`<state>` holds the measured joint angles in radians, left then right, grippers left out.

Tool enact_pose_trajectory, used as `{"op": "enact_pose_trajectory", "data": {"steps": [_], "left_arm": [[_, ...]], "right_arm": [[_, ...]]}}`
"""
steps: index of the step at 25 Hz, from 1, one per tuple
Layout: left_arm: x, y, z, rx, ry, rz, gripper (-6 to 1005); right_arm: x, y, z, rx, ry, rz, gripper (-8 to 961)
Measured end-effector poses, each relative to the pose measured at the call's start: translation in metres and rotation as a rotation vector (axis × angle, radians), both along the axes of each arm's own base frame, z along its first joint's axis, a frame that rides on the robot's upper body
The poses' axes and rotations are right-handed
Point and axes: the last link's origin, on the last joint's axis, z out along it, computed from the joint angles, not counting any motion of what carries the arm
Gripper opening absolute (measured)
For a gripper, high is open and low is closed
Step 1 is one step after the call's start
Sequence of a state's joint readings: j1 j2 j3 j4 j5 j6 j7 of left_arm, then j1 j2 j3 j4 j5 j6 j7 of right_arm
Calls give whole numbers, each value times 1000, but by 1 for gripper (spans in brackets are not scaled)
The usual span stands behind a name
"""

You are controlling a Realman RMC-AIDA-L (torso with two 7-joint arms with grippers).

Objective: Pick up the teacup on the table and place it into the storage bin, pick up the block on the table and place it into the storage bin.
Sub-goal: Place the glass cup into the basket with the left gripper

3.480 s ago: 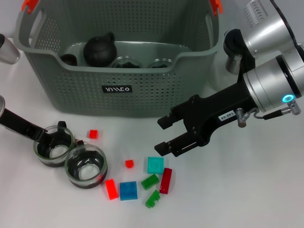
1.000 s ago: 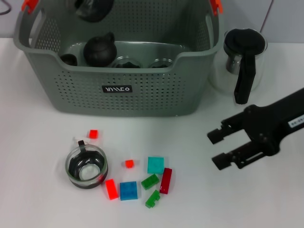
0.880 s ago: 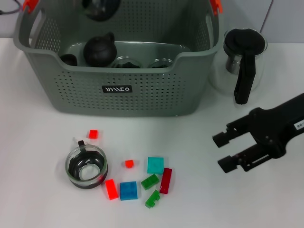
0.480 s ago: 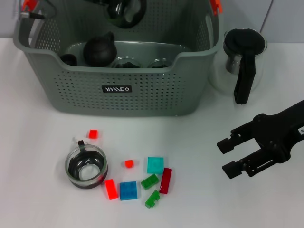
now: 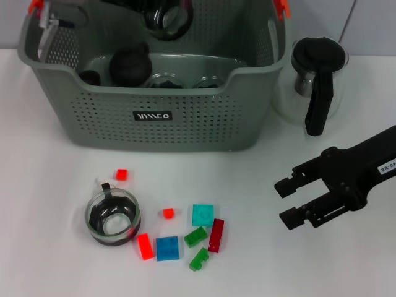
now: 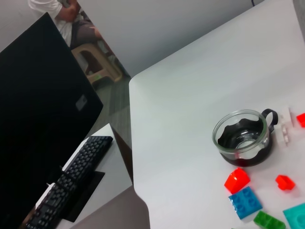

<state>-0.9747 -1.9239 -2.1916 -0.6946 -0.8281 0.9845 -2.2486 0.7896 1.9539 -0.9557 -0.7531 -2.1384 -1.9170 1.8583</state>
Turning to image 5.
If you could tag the grey perforated storage bin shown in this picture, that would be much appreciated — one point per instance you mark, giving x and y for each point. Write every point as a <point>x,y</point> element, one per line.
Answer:
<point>123,130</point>

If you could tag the bright red rectangular brick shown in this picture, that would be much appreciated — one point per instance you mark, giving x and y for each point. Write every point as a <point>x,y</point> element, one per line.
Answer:
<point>145,247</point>

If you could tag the teal square brick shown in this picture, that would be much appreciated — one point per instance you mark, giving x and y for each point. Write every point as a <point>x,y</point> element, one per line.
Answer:
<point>202,215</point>

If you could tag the dark red long brick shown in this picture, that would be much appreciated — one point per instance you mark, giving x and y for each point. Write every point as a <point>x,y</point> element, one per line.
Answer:
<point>216,235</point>

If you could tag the small red cube brick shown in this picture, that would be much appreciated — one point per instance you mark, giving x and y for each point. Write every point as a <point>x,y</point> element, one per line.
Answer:
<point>121,174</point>
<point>168,213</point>

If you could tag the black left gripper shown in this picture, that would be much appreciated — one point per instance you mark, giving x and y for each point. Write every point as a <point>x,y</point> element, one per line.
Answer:
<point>133,4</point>

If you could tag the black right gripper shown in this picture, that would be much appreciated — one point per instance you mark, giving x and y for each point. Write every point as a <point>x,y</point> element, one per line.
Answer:
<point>349,173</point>

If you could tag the green L-shaped brick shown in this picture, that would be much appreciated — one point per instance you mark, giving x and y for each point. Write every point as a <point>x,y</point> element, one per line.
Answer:
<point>198,261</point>

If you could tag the small black clay cup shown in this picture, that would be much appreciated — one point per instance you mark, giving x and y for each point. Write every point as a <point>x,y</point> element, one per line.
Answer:
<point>89,77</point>

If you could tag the blue square brick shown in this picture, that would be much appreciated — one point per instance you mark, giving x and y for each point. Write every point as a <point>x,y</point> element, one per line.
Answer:
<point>167,249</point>

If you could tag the glass teacup black sleeve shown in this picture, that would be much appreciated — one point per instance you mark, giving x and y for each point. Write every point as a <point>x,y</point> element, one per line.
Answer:
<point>168,21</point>
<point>164,83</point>
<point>113,222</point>
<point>210,83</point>

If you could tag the green rectangular brick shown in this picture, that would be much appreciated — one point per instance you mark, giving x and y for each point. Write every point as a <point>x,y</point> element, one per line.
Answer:
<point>195,237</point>

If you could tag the black clay teapot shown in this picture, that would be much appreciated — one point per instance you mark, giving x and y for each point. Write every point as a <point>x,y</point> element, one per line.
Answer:
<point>130,66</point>

